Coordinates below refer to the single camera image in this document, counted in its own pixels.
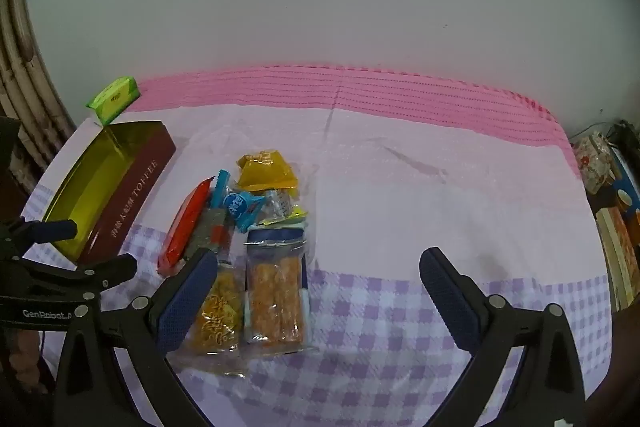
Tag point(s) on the pink and purple checked tablecloth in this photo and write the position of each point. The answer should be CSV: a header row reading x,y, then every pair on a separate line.
x,y
400,207

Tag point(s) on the floral box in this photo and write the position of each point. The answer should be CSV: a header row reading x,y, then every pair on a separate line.
x,y
595,162

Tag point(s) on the clear-window blue candy packet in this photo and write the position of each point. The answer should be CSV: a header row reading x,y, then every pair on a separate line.
x,y
277,202

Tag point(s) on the orange patterned box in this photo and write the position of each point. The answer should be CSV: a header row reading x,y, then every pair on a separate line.
x,y
617,252

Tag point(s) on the green tissue box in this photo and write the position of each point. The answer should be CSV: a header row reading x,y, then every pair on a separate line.
x,y
115,99

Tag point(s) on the dark blue snack packet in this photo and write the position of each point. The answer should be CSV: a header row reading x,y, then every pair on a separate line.
x,y
275,237

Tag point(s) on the beige patterned curtain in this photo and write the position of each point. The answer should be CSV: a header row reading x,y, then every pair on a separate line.
x,y
25,72

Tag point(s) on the small yellow-green packet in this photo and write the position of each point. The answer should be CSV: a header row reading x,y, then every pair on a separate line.
x,y
295,215

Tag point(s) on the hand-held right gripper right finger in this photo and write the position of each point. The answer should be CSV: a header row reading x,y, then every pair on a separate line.
x,y
450,302

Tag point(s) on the gold-lined tin box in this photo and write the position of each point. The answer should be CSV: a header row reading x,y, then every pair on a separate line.
x,y
135,192

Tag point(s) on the blue candy packet white print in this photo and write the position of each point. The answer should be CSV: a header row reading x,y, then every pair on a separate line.
x,y
237,207

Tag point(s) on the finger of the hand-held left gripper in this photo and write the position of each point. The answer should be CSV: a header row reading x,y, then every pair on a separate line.
x,y
107,271
55,230

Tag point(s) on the light blue thin snack packet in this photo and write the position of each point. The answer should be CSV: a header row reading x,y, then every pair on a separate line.
x,y
219,192

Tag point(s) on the clear cracker packet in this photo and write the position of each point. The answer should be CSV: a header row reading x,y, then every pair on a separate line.
x,y
272,297

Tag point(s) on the yellow snack packet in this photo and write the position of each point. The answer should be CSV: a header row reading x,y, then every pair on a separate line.
x,y
265,172

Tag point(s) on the person's left hand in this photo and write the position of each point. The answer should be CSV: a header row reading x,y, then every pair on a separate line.
x,y
22,357

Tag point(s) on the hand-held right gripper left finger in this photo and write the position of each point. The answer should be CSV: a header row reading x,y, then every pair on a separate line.
x,y
182,307

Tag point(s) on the grey snack packet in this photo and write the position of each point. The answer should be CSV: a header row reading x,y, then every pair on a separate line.
x,y
212,229

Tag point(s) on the red snack packet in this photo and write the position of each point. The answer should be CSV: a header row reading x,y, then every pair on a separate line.
x,y
187,222

